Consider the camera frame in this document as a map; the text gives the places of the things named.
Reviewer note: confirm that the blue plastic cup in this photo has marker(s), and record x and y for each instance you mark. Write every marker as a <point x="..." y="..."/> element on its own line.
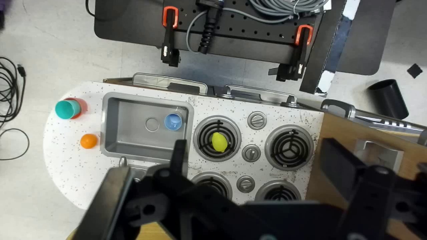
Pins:
<point x="174" y="122"/>

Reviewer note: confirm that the black coil burner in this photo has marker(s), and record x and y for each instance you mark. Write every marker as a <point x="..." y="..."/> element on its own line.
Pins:
<point x="289" y="147"/>
<point x="205" y="132"/>
<point x="278" y="191"/>
<point x="217" y="182"/>

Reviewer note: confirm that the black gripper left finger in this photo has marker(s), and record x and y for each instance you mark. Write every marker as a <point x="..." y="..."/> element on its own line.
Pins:
<point x="178" y="162"/>

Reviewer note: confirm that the silver stove knob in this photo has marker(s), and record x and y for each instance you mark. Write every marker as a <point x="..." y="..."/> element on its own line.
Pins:
<point x="251" y="152"/>
<point x="246" y="184"/>
<point x="257" y="120"/>

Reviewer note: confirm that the grey toy sink basin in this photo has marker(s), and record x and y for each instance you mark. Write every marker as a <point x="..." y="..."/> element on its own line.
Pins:
<point x="134" y="127"/>

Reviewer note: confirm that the red orange plastic cup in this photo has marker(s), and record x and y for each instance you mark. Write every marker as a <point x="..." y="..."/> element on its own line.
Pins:
<point x="83" y="106"/>

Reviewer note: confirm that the orange black clamp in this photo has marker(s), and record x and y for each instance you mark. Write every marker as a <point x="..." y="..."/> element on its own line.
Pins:
<point x="170" y="20"/>
<point x="294" y="70"/>

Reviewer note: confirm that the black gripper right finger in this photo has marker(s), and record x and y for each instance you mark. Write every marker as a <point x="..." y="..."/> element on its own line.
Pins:
<point x="341" y="166"/>

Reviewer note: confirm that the teal plastic cup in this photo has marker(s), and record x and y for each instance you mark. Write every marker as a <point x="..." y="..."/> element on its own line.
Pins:
<point x="67" y="110"/>

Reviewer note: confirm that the orange toy fruit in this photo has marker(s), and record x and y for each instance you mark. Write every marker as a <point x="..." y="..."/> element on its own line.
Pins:
<point x="88" y="140"/>

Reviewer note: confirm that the white speckled toy kitchen counter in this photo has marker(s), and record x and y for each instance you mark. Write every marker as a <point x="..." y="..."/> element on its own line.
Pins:
<point x="78" y="172"/>

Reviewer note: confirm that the black perforated breadboard table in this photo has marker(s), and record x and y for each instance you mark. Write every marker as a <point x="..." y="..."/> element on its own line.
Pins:
<point x="239" y="35"/>

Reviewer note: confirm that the yellow toy lemon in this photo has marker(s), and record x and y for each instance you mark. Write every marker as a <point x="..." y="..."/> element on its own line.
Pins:
<point x="219" y="142"/>

